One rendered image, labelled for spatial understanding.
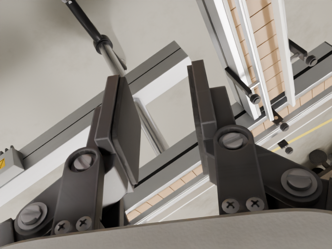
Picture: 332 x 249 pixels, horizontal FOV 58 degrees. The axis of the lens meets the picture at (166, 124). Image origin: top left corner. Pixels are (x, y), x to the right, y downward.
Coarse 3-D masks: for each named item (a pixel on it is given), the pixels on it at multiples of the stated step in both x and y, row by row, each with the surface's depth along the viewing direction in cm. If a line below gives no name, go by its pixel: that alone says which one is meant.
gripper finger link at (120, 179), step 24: (120, 96) 12; (96, 120) 12; (120, 120) 11; (96, 144) 10; (120, 144) 10; (120, 168) 11; (48, 192) 10; (120, 192) 11; (24, 216) 9; (48, 216) 9
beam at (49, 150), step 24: (168, 48) 111; (144, 72) 109; (168, 72) 106; (96, 96) 114; (144, 96) 108; (72, 120) 112; (48, 144) 111; (72, 144) 110; (24, 168) 109; (48, 168) 113; (0, 192) 111
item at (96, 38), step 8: (64, 0) 127; (72, 0) 123; (72, 8) 124; (80, 8) 125; (80, 16) 125; (88, 24) 127; (88, 32) 130; (96, 32) 130; (96, 40) 132; (104, 40) 133; (96, 48) 134; (112, 48) 138
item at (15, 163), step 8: (8, 152) 110; (16, 152) 111; (0, 160) 110; (8, 160) 108; (16, 160) 108; (0, 168) 107; (8, 168) 105; (16, 168) 107; (0, 176) 106; (8, 176) 108; (0, 184) 109
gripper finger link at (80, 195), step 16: (80, 160) 10; (96, 160) 10; (64, 176) 9; (80, 176) 9; (96, 176) 9; (64, 192) 9; (80, 192) 9; (96, 192) 9; (64, 208) 8; (80, 208) 8; (96, 208) 8; (112, 208) 11; (64, 224) 8; (80, 224) 8; (96, 224) 8; (112, 224) 10
